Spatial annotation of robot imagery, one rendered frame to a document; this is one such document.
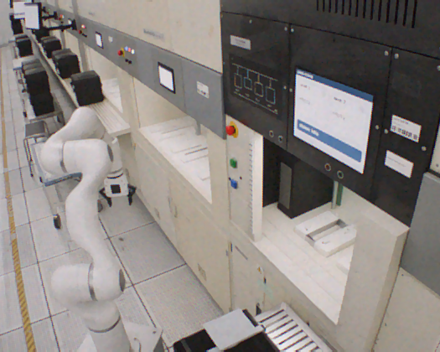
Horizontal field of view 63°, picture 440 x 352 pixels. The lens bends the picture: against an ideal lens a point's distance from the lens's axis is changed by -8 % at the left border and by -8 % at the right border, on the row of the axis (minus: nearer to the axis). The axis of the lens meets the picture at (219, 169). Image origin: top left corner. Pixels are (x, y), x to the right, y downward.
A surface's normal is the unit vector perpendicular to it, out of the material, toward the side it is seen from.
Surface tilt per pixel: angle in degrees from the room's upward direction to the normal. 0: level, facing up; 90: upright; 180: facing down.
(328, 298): 0
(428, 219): 90
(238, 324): 0
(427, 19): 90
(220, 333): 0
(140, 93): 90
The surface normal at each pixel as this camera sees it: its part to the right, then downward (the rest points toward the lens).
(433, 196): -0.87, 0.29
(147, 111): 0.50, 0.41
